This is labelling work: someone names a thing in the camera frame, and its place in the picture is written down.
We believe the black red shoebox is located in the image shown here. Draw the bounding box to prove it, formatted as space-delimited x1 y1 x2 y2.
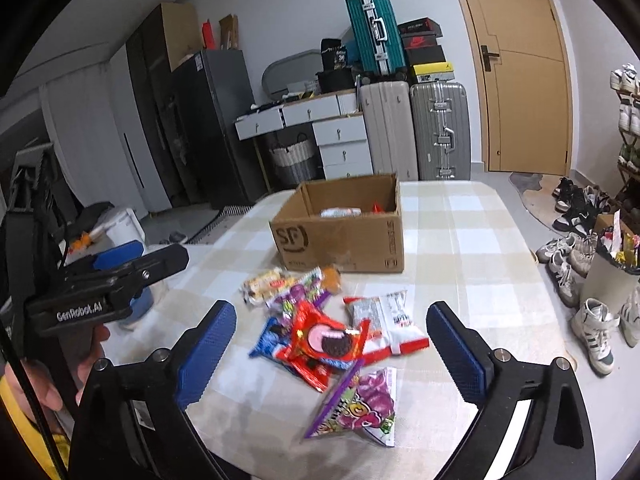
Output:
397 19 443 51

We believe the brown cardboard box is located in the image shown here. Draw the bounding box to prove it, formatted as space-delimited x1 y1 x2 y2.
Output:
269 174 405 273

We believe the black printed bag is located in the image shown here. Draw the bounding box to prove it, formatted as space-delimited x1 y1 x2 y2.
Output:
320 38 349 72

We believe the red cookie packet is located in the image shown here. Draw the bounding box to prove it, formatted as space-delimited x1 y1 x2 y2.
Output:
277 301 372 393

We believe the black cloth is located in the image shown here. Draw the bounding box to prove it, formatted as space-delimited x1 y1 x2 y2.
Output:
65 202 116 241

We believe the white plastic container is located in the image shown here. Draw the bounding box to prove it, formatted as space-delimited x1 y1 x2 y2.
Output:
97 207 146 256

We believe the grey oval board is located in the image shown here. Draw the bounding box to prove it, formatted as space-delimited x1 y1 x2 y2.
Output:
261 50 323 101

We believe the large cardboard carton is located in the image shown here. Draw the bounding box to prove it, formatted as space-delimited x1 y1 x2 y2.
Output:
160 2 201 73

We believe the black storage box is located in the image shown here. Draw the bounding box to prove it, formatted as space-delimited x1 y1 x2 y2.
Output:
316 69 357 95

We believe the tall dark cabinet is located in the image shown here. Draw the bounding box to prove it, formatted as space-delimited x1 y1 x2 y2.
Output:
125 4 176 211

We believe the blue cookie packet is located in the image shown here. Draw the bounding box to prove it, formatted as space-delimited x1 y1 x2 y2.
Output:
249 316 293 361

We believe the beige suitcase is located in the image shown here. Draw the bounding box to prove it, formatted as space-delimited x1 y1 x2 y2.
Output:
359 80 420 182

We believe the person's left forearm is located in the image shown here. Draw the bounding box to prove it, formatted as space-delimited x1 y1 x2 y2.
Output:
0 375 71 480

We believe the brown paper bag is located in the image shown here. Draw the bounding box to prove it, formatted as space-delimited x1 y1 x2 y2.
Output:
219 14 240 51

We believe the purple candy packet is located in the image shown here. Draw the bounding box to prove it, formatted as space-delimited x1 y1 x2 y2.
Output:
303 366 398 448
267 266 326 318

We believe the silver suitcase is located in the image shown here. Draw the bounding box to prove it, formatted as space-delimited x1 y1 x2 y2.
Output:
410 81 472 181

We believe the white desk with drawers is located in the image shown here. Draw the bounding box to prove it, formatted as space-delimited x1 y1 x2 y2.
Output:
235 89 375 186

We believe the yellow white cake packet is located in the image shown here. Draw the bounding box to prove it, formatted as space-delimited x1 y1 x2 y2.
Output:
242 269 286 307

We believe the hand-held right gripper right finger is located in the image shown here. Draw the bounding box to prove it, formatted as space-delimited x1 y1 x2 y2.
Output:
426 301 598 480

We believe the white red snack packet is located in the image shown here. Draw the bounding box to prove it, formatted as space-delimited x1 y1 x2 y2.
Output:
343 290 431 367

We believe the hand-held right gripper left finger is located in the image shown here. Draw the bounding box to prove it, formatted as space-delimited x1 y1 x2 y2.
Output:
67 300 238 480

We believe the woven laundry basket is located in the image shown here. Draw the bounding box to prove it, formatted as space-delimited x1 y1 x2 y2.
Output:
269 135 321 186

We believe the pile of sneakers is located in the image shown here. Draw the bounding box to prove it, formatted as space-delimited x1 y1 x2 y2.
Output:
535 177 640 376

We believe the yellow black shoebox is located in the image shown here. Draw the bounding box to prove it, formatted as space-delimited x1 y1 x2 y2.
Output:
407 62 456 86

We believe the beige round rug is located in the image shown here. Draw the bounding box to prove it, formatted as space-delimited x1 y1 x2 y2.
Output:
520 180 588 236

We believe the white trash bin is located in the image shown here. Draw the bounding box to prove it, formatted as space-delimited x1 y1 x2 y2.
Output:
580 227 640 316

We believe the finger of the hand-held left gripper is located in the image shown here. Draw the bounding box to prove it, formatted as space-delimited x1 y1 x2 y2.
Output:
107 244 190 318
65 240 146 278

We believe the black refrigerator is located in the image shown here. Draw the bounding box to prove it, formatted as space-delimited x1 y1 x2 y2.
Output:
170 50 268 210

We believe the person's left hand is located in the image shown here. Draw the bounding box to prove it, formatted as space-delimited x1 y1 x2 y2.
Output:
5 324 112 411

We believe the white wardrobe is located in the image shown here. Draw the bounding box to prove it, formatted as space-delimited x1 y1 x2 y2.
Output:
40 45 173 216

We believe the wooden door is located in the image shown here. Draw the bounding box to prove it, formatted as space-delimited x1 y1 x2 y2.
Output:
444 0 573 176

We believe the small grey mat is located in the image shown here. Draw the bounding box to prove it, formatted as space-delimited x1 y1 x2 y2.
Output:
509 172 543 194

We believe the teal suitcase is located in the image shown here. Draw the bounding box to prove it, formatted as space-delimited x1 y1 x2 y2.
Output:
345 0 407 77

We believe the small cardboard box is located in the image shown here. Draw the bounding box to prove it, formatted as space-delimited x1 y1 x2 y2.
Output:
592 212 636 236

